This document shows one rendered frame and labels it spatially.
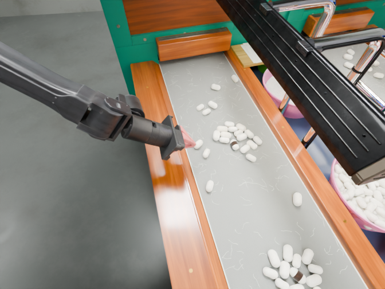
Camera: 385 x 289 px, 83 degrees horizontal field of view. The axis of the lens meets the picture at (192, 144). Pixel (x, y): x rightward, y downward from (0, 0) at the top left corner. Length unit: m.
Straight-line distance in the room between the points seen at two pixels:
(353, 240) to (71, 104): 0.69
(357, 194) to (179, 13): 0.84
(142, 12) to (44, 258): 1.32
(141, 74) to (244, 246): 0.71
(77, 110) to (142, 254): 1.03
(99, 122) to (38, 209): 1.27
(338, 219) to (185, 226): 0.39
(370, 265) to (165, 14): 0.96
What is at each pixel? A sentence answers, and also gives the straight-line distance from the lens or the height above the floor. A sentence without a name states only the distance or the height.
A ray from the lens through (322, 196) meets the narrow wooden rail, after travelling 0.69.
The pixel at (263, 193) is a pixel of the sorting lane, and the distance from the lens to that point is 0.66.
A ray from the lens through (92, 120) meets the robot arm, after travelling 0.47.
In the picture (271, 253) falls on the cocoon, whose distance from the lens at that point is 0.60.
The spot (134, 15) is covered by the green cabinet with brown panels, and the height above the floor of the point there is 0.94.
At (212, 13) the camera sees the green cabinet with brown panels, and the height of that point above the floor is 0.91.
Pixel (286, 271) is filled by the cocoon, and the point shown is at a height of 0.76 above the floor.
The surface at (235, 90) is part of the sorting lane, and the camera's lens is 0.90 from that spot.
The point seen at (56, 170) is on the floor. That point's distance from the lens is 1.76.
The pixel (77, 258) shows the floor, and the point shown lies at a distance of 1.47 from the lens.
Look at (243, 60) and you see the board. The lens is 0.99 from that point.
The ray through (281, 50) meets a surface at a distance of 0.48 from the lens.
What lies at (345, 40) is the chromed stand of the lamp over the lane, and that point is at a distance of 0.50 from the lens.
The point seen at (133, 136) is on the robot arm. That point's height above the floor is 0.95.
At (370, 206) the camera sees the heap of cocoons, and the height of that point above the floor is 0.74.
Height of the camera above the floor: 1.32
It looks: 55 degrees down
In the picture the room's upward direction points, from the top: straight up
